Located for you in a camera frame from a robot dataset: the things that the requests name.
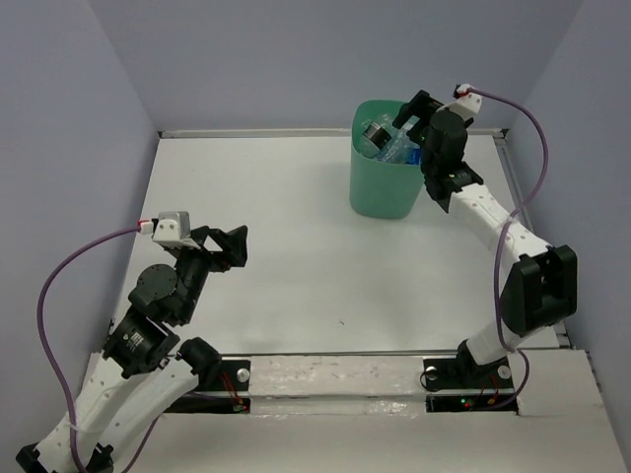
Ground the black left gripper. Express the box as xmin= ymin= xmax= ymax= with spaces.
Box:
xmin=173 ymin=224 xmax=249 ymax=322

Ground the clear bottle blue cap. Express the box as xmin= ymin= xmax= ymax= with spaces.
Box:
xmin=375 ymin=123 xmax=420 ymax=165

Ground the small blue-label bottle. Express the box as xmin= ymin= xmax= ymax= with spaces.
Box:
xmin=405 ymin=148 xmax=422 ymax=166

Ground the black-label clear bottle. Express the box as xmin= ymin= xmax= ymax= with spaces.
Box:
xmin=362 ymin=113 xmax=397 ymax=150

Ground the white-cap blue-label drink bottle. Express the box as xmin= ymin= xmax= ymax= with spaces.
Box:
xmin=355 ymin=118 xmax=379 ymax=159

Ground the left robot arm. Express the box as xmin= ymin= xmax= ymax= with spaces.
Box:
xmin=16 ymin=212 xmax=248 ymax=472

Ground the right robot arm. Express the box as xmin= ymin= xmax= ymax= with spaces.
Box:
xmin=392 ymin=85 xmax=578 ymax=386

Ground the green plastic bin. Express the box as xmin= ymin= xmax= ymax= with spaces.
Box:
xmin=349 ymin=100 xmax=423 ymax=219

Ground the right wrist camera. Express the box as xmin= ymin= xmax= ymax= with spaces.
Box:
xmin=444 ymin=84 xmax=482 ymax=121

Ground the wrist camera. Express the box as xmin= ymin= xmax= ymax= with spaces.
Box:
xmin=138 ymin=211 xmax=199 ymax=248
xmin=444 ymin=84 xmax=482 ymax=121

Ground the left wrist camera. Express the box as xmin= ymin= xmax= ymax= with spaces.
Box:
xmin=138 ymin=211 xmax=199 ymax=248

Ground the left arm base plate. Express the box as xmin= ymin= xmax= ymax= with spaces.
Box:
xmin=165 ymin=358 xmax=251 ymax=415

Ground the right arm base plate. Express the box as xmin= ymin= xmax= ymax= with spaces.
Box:
xmin=419 ymin=357 xmax=519 ymax=413

